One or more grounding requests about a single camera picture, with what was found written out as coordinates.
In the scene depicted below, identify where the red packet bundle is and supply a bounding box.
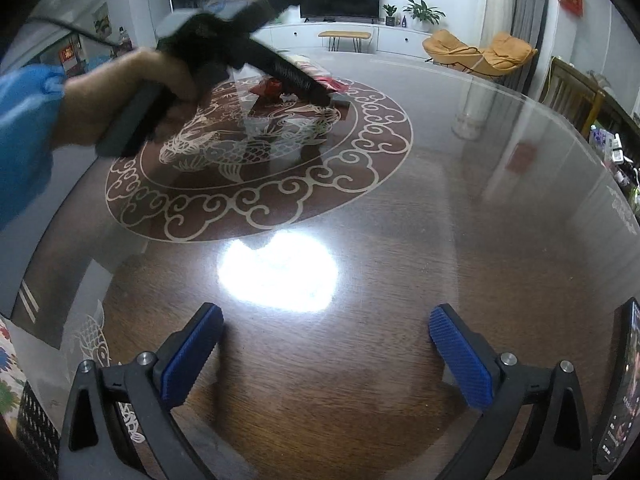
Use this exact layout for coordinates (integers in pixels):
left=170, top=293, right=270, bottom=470
left=250, top=76, right=349, bottom=104

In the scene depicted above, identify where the blue sleeve forearm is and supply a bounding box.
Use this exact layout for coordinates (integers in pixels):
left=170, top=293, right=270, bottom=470
left=0, top=65, right=65, bottom=226

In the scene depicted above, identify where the person left hand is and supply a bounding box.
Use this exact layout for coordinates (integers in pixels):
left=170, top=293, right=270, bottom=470
left=50, top=48, right=200, bottom=148

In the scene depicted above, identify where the smartphone on table edge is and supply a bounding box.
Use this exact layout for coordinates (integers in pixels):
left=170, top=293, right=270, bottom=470
left=592, top=297, right=639, bottom=474

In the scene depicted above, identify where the wooden bench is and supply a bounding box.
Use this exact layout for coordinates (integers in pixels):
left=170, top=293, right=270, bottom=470
left=318, top=29, right=373, bottom=53

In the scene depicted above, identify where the black television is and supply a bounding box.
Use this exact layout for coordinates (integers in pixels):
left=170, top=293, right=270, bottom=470
left=299, top=0, right=381, bottom=22

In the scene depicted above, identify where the white tv cabinet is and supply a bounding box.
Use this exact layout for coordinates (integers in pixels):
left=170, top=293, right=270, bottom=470
left=254, top=22, right=431, bottom=60

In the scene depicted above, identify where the small potted plant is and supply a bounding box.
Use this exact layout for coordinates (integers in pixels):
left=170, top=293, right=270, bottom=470
left=383, top=3, right=398, bottom=26

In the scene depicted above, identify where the green potted plant right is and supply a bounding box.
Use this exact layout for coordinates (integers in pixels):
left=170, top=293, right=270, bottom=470
left=402, top=0, right=446, bottom=32

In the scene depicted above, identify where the grey partition board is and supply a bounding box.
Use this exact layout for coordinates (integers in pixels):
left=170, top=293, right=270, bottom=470
left=1, top=148, right=112, bottom=326

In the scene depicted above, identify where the orange lounge chair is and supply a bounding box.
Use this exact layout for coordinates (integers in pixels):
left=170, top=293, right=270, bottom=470
left=422, top=29, right=537, bottom=79

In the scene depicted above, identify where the grey curtain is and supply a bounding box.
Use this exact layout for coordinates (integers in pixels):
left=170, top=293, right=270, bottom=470
left=506, top=0, right=548, bottom=94

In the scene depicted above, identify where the wooden chair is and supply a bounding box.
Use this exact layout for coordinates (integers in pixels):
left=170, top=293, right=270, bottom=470
left=540, top=56, right=605, bottom=140

